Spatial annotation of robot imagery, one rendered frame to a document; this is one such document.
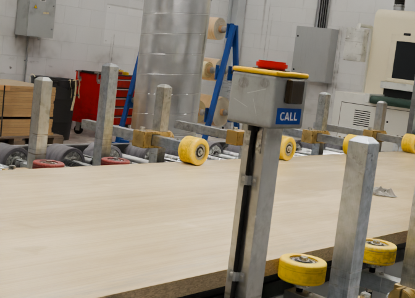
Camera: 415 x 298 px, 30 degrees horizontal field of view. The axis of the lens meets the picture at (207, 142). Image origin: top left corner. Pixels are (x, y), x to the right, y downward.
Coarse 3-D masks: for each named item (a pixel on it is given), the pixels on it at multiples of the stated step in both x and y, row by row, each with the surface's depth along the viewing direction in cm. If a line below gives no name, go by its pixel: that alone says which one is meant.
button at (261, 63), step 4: (260, 60) 96; (264, 60) 96; (256, 64) 97; (260, 64) 96; (264, 64) 96; (268, 64) 95; (272, 64) 95; (276, 64) 95; (280, 64) 95; (284, 64) 96; (264, 68) 96; (268, 68) 96; (272, 68) 96; (276, 68) 96; (280, 68) 96; (284, 68) 96
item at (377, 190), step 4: (376, 188) 212; (380, 188) 211; (384, 188) 214; (376, 192) 209; (380, 192) 209; (384, 192) 210; (388, 192) 210; (392, 192) 210; (388, 196) 209; (392, 196) 209; (396, 196) 210
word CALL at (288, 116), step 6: (282, 108) 94; (288, 108) 95; (282, 114) 95; (288, 114) 96; (294, 114) 96; (300, 114) 98; (276, 120) 94; (282, 120) 95; (288, 120) 96; (294, 120) 97
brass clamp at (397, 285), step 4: (396, 284) 140; (400, 284) 140; (396, 288) 139; (400, 288) 137; (404, 288) 138; (408, 288) 138; (412, 288) 138; (392, 292) 138; (396, 292) 137; (400, 292) 137; (404, 292) 136; (408, 292) 136; (412, 292) 137; (388, 296) 138; (392, 296) 138; (396, 296) 137; (400, 296) 137; (404, 296) 136; (408, 296) 136; (412, 296) 136
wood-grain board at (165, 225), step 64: (0, 192) 158; (64, 192) 165; (128, 192) 174; (192, 192) 182; (320, 192) 204; (0, 256) 114; (64, 256) 118; (128, 256) 122; (192, 256) 127; (320, 256) 142
